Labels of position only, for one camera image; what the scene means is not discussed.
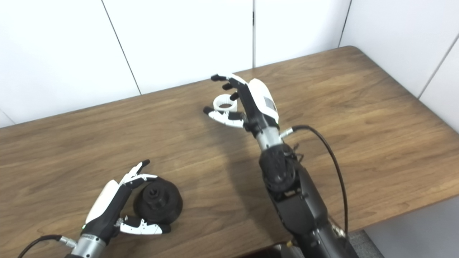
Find thin right arm wires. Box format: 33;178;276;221
285;143;304;162

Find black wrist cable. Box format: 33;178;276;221
280;125;350;239
17;235;77;258

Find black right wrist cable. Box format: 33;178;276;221
280;125;350;239

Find white toothed ring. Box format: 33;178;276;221
213;94;237;112

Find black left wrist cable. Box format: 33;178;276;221
17;235;77;258

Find round black part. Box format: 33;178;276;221
133;178;183;226

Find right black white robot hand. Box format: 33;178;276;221
203;73;280;138

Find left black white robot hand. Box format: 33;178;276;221
82;159;172;241

